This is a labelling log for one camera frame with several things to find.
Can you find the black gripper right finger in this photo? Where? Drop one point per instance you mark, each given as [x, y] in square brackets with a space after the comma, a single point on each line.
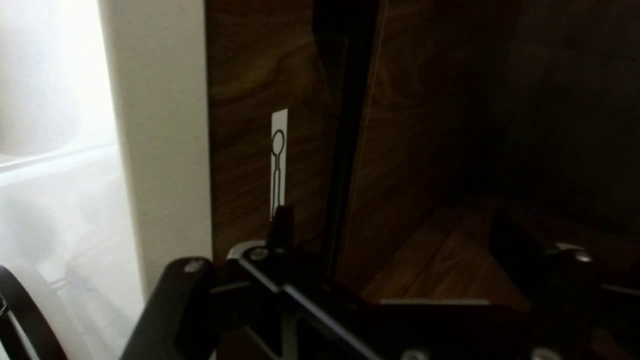
[560, 286]

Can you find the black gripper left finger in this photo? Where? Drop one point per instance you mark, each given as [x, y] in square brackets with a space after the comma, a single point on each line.
[274, 246]

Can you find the brown wooden cabinet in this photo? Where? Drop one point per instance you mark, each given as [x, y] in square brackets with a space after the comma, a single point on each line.
[481, 106]

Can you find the white paper label sticker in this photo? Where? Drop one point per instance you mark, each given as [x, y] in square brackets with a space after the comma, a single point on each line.
[279, 145]

